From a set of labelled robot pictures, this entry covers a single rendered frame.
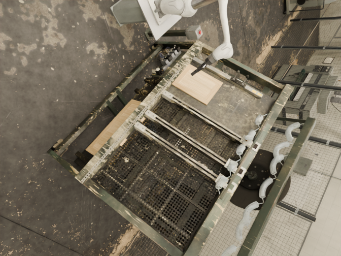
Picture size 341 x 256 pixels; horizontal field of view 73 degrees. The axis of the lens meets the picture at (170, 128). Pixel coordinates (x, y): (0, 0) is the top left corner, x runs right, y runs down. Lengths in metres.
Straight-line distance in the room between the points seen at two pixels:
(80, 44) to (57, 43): 0.27
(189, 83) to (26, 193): 2.32
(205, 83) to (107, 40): 1.37
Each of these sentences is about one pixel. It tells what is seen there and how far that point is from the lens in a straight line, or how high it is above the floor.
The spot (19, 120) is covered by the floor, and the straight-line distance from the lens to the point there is 2.95.
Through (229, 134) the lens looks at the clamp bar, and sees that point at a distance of 2.49.
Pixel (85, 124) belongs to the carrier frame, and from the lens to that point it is 3.02.
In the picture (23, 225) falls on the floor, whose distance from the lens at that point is 3.50.
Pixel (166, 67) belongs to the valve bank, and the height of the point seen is 0.74.
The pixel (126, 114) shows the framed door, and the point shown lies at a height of 0.38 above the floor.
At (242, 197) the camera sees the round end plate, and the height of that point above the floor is 1.86.
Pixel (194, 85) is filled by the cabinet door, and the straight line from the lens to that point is 2.78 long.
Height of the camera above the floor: 2.79
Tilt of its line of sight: 41 degrees down
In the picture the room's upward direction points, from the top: 109 degrees clockwise
